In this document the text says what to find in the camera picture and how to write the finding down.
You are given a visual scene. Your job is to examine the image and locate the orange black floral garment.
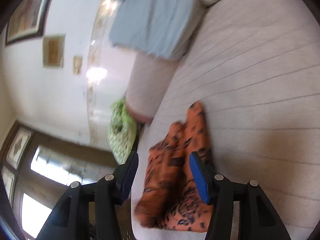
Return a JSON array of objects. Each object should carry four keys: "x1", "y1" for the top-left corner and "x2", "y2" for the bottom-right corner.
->
[{"x1": 134, "y1": 101, "x2": 213, "y2": 233}]

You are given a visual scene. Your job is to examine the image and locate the medium gold framed picture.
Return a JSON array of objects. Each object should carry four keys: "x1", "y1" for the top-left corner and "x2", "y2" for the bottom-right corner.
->
[{"x1": 42, "y1": 35, "x2": 65, "y2": 68}]

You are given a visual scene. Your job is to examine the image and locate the grey blue pillow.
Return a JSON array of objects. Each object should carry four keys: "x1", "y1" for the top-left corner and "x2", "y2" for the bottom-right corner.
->
[{"x1": 109, "y1": 0, "x2": 205, "y2": 61}]

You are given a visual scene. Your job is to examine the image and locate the small gold framed picture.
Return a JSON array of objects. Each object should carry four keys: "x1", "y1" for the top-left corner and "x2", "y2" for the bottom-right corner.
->
[{"x1": 73, "y1": 55, "x2": 83, "y2": 75}]

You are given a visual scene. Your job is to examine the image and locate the large framed wall picture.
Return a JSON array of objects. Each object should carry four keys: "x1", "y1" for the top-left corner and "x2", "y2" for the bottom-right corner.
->
[{"x1": 5, "y1": 0, "x2": 51, "y2": 46}]

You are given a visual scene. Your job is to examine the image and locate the wooden glass door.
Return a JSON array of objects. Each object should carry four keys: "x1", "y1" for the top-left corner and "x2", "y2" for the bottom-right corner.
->
[{"x1": 1, "y1": 121, "x2": 117, "y2": 239}]

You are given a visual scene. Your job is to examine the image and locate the pink maroon bed headboard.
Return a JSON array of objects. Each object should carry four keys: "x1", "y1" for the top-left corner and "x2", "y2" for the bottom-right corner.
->
[{"x1": 125, "y1": 53, "x2": 179, "y2": 124}]

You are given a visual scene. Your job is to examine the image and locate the green white patterned pillow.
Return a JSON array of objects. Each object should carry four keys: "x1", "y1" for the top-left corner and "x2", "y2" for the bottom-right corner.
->
[{"x1": 107, "y1": 98, "x2": 138, "y2": 165}]

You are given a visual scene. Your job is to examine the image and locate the pink grid bed mattress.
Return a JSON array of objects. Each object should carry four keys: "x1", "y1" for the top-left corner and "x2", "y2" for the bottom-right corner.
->
[{"x1": 131, "y1": 0, "x2": 319, "y2": 239}]

